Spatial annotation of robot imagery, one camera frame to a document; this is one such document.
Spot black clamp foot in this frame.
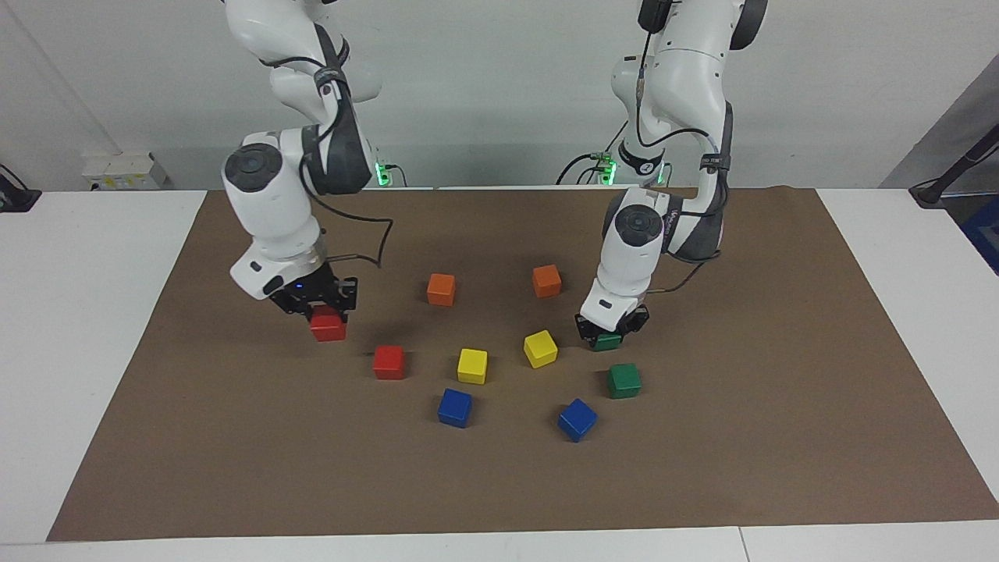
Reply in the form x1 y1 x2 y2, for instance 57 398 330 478
0 164 41 213

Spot black base cable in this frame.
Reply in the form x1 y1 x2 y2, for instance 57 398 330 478
556 117 629 187

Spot blue wooden block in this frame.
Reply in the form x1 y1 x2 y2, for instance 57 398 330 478
556 398 599 443
437 388 474 429

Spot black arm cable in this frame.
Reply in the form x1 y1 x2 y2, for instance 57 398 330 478
633 22 731 294
261 23 393 270

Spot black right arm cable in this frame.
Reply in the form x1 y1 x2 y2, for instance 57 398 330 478
261 23 393 270

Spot yellow wooden block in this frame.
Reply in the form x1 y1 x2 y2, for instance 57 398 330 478
457 348 489 385
523 329 560 369

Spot blue box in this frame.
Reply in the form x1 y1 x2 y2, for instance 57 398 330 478
960 195 999 276

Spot red wooden block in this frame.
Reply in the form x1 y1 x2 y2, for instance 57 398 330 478
372 345 407 381
310 306 347 343

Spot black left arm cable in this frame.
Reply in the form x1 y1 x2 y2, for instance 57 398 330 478
633 22 731 294

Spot brown table mat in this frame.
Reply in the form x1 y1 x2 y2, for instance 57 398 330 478
47 186 999 542

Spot black stand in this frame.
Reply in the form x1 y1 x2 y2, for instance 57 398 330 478
909 123 999 208

